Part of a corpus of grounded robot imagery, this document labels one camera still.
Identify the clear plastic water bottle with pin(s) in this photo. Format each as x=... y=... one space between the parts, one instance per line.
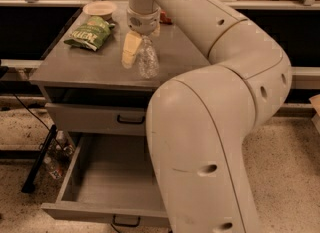
x=147 y=59

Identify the grey top drawer front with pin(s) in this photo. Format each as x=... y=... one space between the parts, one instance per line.
x=95 y=119

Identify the grey drawer cabinet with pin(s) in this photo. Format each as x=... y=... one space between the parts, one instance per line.
x=77 y=76

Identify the bottles on floor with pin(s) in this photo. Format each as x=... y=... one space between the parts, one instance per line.
x=59 y=154

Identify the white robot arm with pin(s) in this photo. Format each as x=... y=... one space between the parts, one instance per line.
x=203 y=180

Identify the green chip bag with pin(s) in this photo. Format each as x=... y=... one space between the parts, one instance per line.
x=91 y=35

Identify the black floor stand leg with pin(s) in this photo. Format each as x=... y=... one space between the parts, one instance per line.
x=29 y=186

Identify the black middle drawer handle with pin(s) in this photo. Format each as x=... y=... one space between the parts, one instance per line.
x=129 y=222

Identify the black drawer handle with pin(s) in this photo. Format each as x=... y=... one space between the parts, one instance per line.
x=129 y=222
x=130 y=121

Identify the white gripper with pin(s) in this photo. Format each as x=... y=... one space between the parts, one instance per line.
x=144 y=22

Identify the open grey middle drawer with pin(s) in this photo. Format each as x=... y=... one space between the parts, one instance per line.
x=110 y=175

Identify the black top drawer handle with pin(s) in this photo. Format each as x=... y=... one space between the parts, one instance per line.
x=130 y=121

